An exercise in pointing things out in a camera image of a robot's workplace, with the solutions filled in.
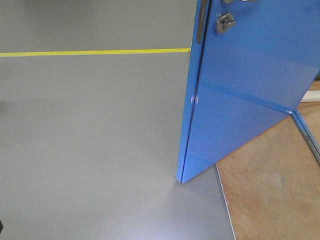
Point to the blue door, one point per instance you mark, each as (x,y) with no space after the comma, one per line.
(242,82)

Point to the metal door lock plate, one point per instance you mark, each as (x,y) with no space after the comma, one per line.
(201,20)

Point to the yellow floor tape line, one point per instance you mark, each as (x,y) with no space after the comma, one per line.
(95,52)

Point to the metal thumb turn lock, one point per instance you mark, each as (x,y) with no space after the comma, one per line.
(225,22)

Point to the plywood base platform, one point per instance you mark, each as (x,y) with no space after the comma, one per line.
(272,186)

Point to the black robot part left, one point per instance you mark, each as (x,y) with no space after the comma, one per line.
(1,226)

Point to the white wooden border frame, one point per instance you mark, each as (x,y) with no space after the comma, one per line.
(311,96)

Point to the blue door threshold frame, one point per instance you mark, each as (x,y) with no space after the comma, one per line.
(307,134)

